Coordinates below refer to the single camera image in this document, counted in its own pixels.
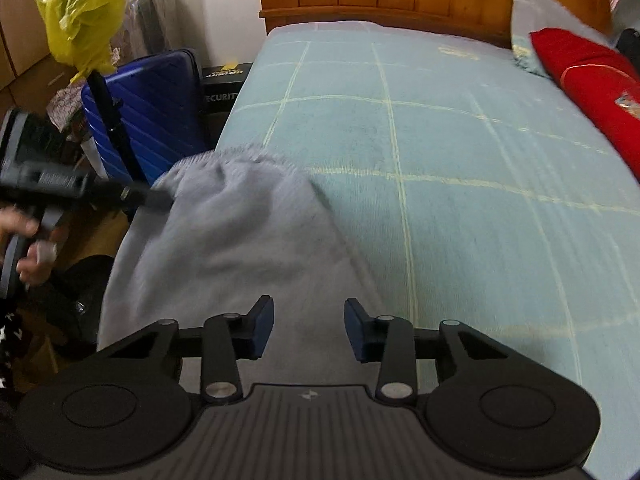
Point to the grey checked pillow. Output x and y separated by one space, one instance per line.
540 10

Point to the person's left hand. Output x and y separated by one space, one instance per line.
37 265

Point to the plastic-wrapped dark bag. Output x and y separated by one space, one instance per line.
165 20

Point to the yellow plastic bag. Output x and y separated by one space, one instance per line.
80 15

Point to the grey sweatshirt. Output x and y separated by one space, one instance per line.
240 240

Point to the blue suitcase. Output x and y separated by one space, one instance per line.
160 110

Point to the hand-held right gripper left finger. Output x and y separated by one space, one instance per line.
262 327

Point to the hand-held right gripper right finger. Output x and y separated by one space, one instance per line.
356 330

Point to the black pole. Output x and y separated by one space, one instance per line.
117 135

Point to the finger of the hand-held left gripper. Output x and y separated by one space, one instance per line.
130 195

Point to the red quilt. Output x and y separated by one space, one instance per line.
590 85

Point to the black printed box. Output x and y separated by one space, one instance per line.
220 107
227 72

